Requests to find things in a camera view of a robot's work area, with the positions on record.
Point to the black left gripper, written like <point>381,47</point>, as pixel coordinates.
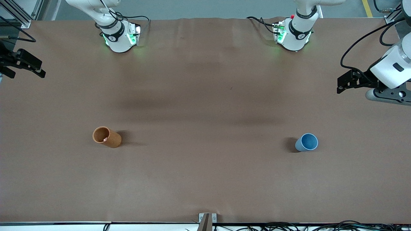
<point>365,81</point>

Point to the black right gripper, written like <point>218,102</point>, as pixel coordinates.
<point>9,59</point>

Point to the blue cup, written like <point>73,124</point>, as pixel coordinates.
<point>307,142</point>

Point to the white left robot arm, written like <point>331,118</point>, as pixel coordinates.
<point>297,32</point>

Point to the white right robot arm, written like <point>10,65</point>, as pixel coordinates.
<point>117,40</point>

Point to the orange cylindrical cup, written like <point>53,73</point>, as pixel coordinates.
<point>109,138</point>

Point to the green-lit base connector box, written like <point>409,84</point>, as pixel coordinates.
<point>279,32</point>

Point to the brown table cover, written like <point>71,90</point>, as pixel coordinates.
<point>205,166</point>

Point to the aluminium frame rail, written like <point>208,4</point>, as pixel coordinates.
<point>19,14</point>

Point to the aluminium frame post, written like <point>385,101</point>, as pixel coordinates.
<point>401,27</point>

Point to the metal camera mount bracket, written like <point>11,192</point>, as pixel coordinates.
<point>207,221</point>

